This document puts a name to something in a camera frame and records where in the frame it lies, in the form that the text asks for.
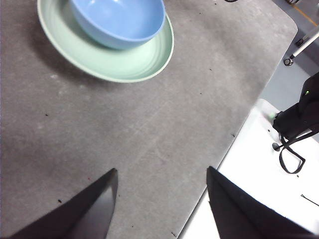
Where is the thin black wire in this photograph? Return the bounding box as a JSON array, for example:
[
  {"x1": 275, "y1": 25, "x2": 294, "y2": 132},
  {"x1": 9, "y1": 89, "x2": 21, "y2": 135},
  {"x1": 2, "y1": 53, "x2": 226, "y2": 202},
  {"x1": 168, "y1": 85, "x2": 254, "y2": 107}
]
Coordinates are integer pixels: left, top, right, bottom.
[{"x1": 300, "y1": 194, "x2": 319, "y2": 207}]

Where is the black flat cable loop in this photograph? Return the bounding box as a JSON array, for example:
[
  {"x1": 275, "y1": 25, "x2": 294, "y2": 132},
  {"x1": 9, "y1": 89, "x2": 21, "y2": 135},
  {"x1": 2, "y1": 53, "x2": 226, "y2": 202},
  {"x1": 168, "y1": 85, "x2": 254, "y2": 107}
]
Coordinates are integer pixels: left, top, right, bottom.
[{"x1": 279, "y1": 129, "x2": 319, "y2": 174}]

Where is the blue ribbed bowl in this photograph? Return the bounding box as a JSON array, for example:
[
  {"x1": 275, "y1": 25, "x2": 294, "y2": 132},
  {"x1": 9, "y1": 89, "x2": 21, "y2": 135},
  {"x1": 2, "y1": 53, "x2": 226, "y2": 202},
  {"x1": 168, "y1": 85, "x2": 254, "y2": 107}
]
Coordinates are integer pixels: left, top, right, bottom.
[{"x1": 68, "y1": 0, "x2": 166, "y2": 50}]

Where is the green shallow plate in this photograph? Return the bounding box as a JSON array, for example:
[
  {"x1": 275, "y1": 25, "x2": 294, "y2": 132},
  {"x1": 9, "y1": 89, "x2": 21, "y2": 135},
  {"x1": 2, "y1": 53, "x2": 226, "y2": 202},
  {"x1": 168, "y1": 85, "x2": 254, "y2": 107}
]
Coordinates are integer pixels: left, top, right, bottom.
[{"x1": 36, "y1": 0, "x2": 175, "y2": 83}]

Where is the white stand leg with caster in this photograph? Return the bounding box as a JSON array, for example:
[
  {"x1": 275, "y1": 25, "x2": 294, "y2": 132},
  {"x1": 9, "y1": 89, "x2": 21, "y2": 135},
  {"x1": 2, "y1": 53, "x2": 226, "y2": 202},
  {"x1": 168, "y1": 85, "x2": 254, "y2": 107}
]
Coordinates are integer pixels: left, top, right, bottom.
[{"x1": 284, "y1": 31, "x2": 319, "y2": 67}]

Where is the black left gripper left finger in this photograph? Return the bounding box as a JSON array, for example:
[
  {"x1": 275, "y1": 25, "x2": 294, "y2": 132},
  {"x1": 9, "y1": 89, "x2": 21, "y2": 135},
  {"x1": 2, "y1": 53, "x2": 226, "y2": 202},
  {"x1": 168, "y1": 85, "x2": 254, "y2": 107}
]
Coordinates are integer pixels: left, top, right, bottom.
[{"x1": 9, "y1": 168, "x2": 119, "y2": 239}]

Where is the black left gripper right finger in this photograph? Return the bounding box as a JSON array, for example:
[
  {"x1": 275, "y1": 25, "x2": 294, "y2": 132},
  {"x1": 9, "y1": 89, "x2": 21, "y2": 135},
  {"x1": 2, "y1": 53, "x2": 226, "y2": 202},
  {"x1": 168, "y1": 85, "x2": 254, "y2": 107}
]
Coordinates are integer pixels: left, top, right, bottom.
[{"x1": 206, "y1": 166, "x2": 319, "y2": 239}]

